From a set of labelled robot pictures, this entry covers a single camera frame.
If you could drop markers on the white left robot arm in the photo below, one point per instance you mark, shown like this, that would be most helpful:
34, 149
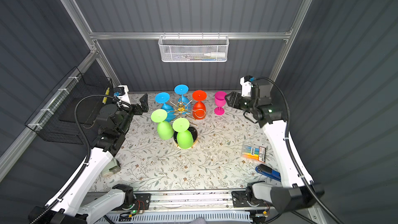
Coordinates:
99, 154

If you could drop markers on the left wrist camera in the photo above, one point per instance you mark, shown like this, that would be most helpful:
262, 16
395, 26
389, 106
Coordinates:
121, 92

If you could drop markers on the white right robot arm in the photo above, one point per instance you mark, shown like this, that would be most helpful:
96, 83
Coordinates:
291, 168

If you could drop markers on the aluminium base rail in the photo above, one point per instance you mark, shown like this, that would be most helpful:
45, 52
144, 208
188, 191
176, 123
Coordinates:
186, 200

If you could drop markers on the floral table mat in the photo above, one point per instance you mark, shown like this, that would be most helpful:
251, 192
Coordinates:
215, 161

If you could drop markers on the blue stapler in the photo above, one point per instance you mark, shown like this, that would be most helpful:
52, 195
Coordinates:
268, 172

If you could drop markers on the white tape dispenser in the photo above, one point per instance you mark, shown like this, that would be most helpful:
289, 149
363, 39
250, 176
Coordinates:
111, 168

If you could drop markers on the back blue wine glass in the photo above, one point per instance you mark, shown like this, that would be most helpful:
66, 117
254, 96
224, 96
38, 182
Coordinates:
181, 90

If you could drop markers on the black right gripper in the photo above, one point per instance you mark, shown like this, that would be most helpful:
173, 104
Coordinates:
238, 101

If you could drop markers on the magenta wine glass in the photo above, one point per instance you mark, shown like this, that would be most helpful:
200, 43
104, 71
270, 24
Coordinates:
220, 102

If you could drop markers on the white wire mesh basket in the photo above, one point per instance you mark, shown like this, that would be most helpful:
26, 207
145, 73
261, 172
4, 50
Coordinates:
190, 50

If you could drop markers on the gold wine glass rack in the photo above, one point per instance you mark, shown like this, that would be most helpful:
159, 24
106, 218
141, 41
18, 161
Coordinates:
182, 112

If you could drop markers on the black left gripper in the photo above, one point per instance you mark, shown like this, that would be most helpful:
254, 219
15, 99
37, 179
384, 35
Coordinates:
137, 108

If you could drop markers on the left blue wine glass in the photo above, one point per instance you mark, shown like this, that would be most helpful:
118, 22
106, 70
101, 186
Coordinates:
163, 98

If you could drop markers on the pack of coloured markers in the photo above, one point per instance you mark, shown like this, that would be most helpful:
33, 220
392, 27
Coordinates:
254, 153

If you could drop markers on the red wine glass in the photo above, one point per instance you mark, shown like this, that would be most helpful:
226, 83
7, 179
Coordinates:
199, 108

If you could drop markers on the white tube in basket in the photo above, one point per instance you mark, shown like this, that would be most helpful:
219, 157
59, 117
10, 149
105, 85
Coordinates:
216, 55

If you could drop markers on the green wine glass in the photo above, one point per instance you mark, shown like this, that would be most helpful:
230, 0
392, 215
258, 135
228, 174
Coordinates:
164, 128
184, 137

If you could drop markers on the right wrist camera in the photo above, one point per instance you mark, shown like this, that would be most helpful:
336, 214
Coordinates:
246, 85

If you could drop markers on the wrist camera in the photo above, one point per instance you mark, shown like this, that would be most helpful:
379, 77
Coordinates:
246, 85
121, 92

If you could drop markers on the blue wine glass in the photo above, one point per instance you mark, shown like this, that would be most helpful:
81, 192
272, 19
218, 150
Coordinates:
181, 90
163, 98

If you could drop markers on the black wire basket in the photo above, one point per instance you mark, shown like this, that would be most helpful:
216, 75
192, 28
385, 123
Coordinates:
54, 121

